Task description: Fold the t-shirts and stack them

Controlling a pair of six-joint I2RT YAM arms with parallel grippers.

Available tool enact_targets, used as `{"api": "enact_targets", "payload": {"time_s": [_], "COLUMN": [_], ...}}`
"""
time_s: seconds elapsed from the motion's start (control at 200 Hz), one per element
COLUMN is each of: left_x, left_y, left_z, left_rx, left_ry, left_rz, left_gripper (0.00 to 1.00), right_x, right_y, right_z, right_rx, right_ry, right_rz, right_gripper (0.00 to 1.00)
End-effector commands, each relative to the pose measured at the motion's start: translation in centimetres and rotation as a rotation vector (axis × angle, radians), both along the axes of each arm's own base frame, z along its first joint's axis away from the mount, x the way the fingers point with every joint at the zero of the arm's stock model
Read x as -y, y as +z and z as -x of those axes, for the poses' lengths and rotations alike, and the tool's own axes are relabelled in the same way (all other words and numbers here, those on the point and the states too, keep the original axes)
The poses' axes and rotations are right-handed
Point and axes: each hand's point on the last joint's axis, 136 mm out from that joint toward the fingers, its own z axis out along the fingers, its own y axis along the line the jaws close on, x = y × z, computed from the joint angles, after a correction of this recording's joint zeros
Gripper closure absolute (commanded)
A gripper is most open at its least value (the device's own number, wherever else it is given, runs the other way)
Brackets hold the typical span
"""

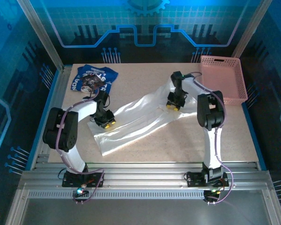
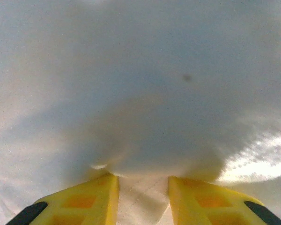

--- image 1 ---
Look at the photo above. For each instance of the white printed t-shirt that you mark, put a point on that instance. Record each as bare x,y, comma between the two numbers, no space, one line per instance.
131,124

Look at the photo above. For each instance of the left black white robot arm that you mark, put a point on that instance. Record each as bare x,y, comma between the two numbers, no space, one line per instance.
61,129

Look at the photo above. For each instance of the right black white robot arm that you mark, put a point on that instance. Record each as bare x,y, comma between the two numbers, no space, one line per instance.
210,110

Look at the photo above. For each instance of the blue printed t-shirt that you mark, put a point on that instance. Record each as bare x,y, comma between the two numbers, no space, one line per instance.
91,78

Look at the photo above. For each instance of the pink plastic basket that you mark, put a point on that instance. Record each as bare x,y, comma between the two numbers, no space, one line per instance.
224,75

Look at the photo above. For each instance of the aluminium profile frame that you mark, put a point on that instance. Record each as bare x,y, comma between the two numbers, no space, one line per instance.
142,175

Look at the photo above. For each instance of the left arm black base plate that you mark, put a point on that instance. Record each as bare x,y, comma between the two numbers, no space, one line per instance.
70,181

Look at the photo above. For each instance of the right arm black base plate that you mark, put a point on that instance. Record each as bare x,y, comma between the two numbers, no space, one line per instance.
195,180

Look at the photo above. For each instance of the aluminium frame post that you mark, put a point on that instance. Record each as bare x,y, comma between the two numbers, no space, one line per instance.
38,30
253,28

